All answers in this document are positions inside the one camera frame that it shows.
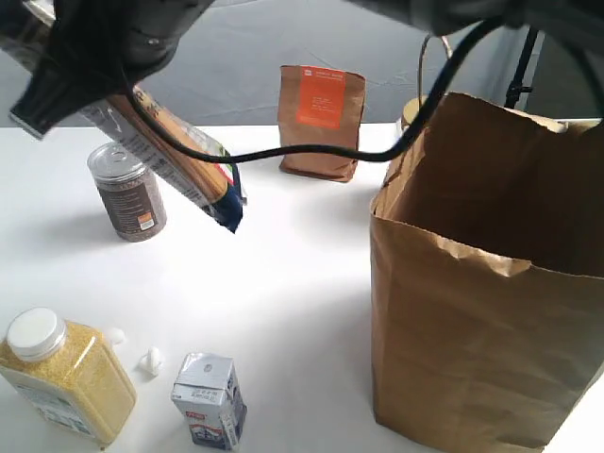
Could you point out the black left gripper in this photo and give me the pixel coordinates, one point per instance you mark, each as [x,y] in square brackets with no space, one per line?
[95,49]

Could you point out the spaghetti pasta packet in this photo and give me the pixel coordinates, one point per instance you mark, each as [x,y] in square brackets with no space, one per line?
[214,188]

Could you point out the large brown paper bag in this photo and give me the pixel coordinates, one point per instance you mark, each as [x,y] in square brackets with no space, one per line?
[487,279]

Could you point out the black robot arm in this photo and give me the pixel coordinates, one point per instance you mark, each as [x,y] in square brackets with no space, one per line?
[580,22]

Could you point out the brown labelled clear-lid can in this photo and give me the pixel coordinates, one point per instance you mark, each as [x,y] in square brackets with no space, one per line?
[129,191]

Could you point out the brown pouch orange label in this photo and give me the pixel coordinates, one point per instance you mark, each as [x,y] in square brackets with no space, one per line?
[320,106]

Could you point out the small white round cap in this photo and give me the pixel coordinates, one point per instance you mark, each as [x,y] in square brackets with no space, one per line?
[115,336]

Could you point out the yellow grain jar white lid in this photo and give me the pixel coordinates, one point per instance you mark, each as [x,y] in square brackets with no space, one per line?
[69,373]

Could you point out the clear jar yellow lid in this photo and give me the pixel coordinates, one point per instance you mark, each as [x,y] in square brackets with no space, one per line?
[409,112]

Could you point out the small blue white carton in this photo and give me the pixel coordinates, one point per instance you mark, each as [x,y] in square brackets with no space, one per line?
[208,394]

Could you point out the black stand pole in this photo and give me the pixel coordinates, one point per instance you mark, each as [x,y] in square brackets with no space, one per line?
[517,86]

